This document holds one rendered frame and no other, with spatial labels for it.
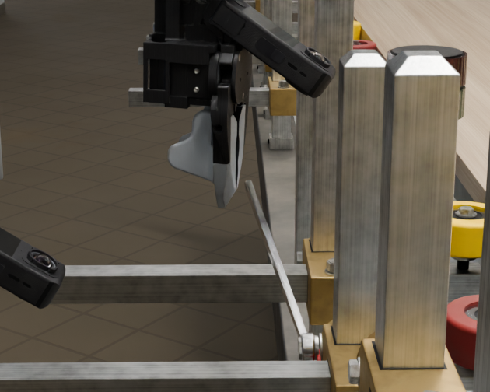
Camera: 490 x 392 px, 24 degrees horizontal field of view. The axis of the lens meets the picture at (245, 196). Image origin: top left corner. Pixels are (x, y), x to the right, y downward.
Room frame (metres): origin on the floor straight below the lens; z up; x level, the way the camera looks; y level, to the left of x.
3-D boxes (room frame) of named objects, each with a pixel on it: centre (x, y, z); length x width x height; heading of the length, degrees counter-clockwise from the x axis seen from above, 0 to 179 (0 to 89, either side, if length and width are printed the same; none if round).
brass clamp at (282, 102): (2.08, -0.07, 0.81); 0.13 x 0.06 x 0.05; 1
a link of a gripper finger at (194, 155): (0.96, 0.04, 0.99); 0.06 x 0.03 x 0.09; 78
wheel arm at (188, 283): (1.06, -0.02, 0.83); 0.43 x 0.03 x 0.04; 91
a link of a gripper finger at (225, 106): (0.95, 0.02, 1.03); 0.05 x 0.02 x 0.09; 168
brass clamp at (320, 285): (1.08, -0.09, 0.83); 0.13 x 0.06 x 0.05; 1
